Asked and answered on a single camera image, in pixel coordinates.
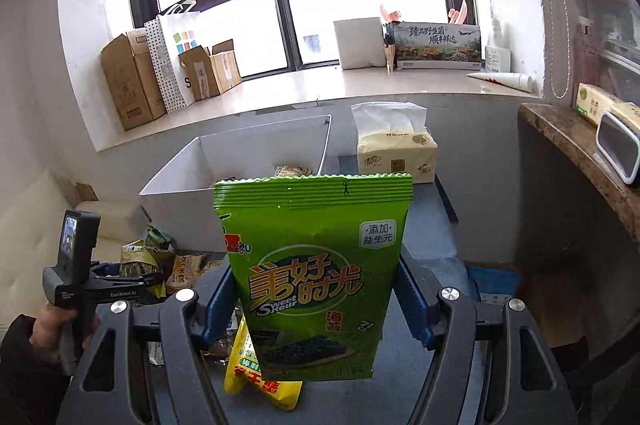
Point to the green patterned snack packet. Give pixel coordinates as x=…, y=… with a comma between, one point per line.
x=137, y=257

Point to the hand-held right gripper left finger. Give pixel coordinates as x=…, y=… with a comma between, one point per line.
x=216, y=305

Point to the blue bag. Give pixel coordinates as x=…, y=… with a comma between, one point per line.
x=495, y=282

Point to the striped snack packet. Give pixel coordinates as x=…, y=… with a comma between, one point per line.
x=292, y=171

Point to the white tube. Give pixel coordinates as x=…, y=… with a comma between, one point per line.
x=500, y=80

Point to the green and beige tissue pack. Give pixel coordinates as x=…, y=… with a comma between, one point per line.
x=592, y=102
x=627, y=115

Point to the blue tablecloth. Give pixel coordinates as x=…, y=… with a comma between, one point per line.
x=430, y=235

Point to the person's left hand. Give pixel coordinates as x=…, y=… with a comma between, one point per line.
x=47, y=325

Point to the marble counter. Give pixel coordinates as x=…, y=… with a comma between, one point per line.
x=565, y=135

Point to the polka dot paper bag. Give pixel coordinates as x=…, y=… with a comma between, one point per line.
x=165, y=65

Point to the small cardboard piece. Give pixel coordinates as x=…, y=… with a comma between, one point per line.
x=87, y=192

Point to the yellow snack packet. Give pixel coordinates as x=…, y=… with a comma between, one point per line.
x=240, y=380

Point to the green seaweed snack packet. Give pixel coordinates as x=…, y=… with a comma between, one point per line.
x=310, y=265

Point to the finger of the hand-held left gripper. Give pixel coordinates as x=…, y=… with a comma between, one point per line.
x=127, y=274

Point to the white plastic bottle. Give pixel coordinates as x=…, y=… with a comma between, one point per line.
x=497, y=55

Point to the person's left forearm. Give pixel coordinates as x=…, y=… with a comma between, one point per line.
x=25, y=375

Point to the white paper bag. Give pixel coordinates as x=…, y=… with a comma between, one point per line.
x=182, y=30

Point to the white storage box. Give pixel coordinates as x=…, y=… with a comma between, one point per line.
x=175, y=215

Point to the dark green snack packet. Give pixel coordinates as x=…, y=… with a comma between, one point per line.
x=157, y=237

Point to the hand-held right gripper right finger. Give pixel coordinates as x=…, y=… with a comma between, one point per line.
x=415, y=305

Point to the clear plastic drawer unit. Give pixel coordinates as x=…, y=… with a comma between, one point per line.
x=605, y=15

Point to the brown snack packet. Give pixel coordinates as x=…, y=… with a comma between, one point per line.
x=220, y=347

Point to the pink item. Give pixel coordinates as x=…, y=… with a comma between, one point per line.
x=459, y=12
x=390, y=12

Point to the tall brown cardboard box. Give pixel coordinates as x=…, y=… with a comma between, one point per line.
x=125, y=90
x=152, y=80

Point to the beige orange snack packet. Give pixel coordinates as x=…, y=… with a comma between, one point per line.
x=186, y=270

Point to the open cardboard box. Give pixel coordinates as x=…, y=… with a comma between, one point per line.
x=220, y=70

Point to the long printed landscape box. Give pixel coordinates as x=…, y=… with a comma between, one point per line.
x=437, y=47

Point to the white square box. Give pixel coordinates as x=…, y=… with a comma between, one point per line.
x=360, y=42

